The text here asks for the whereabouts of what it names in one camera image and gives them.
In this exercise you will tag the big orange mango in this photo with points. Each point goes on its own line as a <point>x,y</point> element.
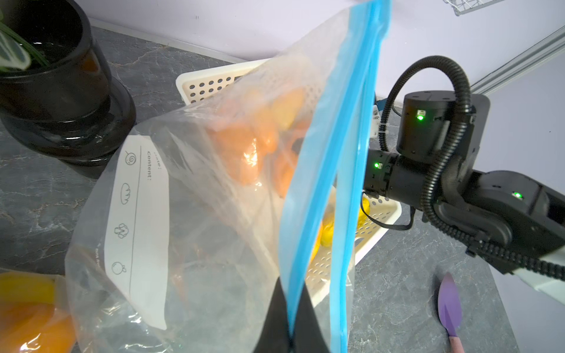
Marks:
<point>258,131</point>

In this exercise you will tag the white wire wall shelf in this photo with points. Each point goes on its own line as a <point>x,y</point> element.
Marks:
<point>463,7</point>

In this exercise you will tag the purple pink brush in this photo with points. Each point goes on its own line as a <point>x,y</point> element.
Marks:
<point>450,311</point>

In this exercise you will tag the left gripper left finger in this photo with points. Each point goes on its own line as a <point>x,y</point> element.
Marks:
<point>274,337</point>

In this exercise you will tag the clear zip-top bag blue zipper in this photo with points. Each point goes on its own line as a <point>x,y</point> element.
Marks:
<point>35,314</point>

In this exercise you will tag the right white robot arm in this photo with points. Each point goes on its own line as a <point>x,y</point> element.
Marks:
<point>513,222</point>

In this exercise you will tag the green potted plant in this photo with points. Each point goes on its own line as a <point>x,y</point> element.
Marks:
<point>66,104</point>

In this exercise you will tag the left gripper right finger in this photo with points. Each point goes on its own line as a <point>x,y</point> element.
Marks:
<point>307,337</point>

